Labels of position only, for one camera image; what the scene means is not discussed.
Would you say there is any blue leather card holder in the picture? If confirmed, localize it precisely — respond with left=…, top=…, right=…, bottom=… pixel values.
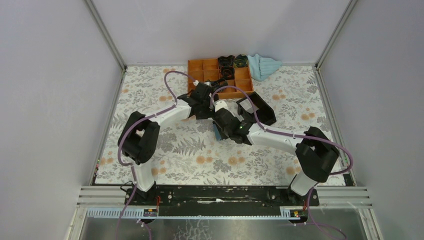
left=212, top=121, right=222, bottom=141

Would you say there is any orange compartment tray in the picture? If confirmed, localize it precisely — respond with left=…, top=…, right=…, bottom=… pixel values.
left=187, top=54, right=254, bottom=94

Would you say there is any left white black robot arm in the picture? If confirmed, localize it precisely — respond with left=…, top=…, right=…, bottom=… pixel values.
left=118, top=82, right=215, bottom=206

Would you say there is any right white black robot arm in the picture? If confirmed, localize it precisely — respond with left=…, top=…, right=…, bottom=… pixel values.
left=213, top=108, right=340, bottom=206

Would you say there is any black card box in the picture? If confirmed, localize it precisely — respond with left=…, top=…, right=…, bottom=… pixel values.
left=236, top=91, right=277, bottom=126

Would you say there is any black tangled band pile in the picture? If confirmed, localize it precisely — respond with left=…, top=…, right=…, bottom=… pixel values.
left=210, top=78, right=228, bottom=90

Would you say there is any black rolled band centre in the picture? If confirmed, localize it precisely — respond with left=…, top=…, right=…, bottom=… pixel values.
left=220, top=66, right=235, bottom=80

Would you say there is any black rolled band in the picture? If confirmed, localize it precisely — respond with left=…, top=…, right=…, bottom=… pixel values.
left=233, top=54, right=249, bottom=68
left=217, top=55, right=235, bottom=69
left=220, top=66, right=235, bottom=80

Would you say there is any black rolled band left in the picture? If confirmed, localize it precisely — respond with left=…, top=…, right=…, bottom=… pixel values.
left=217, top=55, right=235, bottom=69

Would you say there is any black rolled band top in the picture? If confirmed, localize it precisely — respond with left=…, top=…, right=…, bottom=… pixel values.
left=233, top=54, right=249, bottom=68

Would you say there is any light blue folded cloth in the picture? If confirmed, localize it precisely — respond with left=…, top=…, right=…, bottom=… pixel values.
left=247, top=54, right=283, bottom=82

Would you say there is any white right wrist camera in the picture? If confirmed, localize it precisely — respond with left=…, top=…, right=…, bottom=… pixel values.
left=214, top=100, right=229, bottom=113

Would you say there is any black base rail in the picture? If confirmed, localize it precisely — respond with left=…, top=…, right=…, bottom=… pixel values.
left=120, top=184, right=320, bottom=217

